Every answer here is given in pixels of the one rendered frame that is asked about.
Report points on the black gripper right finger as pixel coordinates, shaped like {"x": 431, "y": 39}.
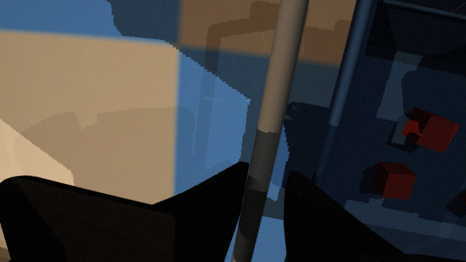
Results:
{"x": 319, "y": 229}

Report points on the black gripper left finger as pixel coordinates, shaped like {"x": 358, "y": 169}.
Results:
{"x": 57, "y": 222}

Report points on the blue plastic tray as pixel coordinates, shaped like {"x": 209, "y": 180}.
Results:
{"x": 400, "y": 54}

